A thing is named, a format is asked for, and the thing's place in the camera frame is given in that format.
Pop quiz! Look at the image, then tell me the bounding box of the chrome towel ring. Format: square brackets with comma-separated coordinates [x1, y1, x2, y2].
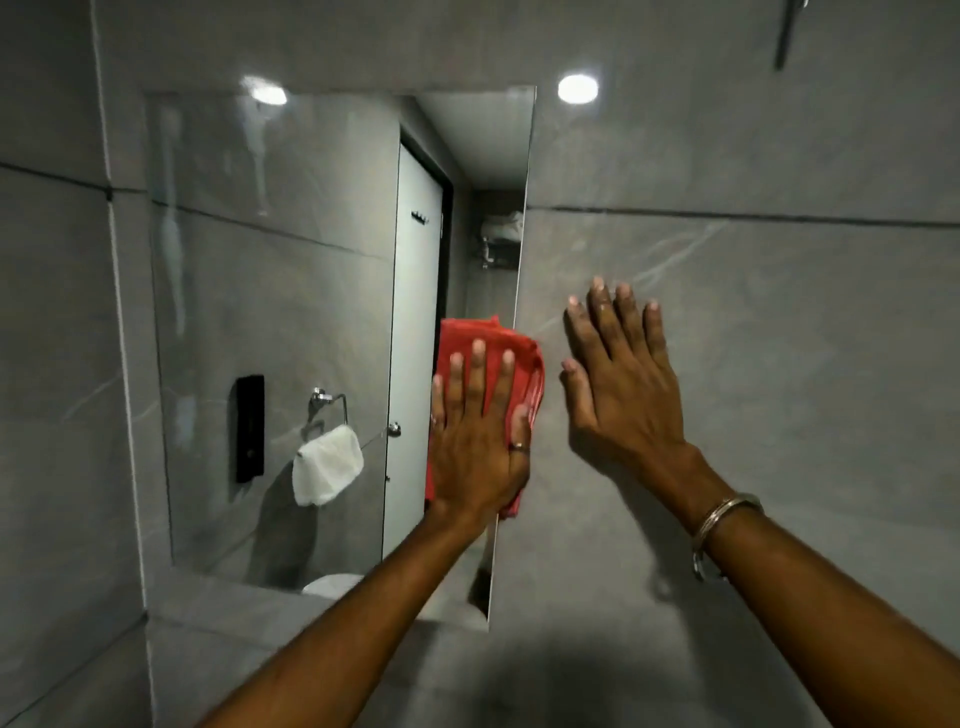
[301, 387, 350, 444]

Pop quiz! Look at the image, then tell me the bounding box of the white hand towel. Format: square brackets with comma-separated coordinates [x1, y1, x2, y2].
[291, 424, 366, 508]

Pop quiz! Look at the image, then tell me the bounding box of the person's right forearm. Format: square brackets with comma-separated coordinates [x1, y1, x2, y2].
[660, 442, 960, 728]

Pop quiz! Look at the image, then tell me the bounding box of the frameless wall mirror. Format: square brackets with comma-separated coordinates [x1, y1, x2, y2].
[144, 84, 537, 633]

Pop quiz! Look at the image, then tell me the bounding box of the silver bangle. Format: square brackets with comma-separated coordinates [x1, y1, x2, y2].
[690, 492, 766, 582]

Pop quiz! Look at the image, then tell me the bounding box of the person's left hand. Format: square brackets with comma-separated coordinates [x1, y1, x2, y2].
[426, 339, 534, 526]

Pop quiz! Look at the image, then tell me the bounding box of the white toilet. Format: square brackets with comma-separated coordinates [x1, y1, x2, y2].
[301, 573, 366, 601]

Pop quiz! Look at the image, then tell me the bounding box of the red cleaning cloth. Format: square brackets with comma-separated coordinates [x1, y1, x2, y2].
[425, 315, 546, 520]

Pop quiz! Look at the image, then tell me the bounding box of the person's right hand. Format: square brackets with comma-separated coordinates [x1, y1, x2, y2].
[559, 276, 708, 489]

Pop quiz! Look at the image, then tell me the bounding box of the white door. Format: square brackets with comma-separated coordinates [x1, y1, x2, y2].
[381, 142, 446, 561]

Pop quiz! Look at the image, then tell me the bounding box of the black wall dispenser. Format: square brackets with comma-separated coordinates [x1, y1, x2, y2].
[235, 375, 266, 484]

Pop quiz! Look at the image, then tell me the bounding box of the person's left forearm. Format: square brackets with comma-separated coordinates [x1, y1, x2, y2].
[196, 501, 500, 728]

